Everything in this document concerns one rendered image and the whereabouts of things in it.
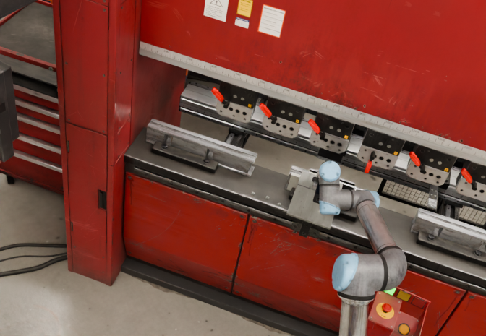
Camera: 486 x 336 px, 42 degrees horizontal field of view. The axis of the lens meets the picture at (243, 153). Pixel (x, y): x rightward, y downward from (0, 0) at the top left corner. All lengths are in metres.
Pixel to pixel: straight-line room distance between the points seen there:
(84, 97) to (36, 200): 1.37
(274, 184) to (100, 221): 0.84
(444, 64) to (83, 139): 1.45
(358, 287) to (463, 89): 0.80
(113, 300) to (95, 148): 0.97
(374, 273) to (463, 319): 1.05
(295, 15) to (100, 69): 0.75
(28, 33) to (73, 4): 1.02
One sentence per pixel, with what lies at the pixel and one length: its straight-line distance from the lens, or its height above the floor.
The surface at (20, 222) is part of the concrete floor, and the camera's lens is 3.71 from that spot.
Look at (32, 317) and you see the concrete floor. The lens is 3.34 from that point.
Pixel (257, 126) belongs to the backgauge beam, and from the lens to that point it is 2.91.
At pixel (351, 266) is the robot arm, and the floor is 1.32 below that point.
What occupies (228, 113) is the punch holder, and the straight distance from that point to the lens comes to 2.56.
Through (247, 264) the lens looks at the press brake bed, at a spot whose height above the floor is 0.44.
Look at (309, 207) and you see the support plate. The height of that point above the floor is 1.00.
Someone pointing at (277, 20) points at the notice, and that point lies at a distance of 2.28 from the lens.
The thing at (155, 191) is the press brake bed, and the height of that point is 0.71.
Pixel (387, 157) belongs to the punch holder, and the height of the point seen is 1.24.
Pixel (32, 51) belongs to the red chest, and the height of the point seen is 0.98.
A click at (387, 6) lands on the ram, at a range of 2.18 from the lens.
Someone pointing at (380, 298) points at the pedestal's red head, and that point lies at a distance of 2.64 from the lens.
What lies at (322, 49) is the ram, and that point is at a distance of 2.29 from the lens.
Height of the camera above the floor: 2.82
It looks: 43 degrees down
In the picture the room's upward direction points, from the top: 12 degrees clockwise
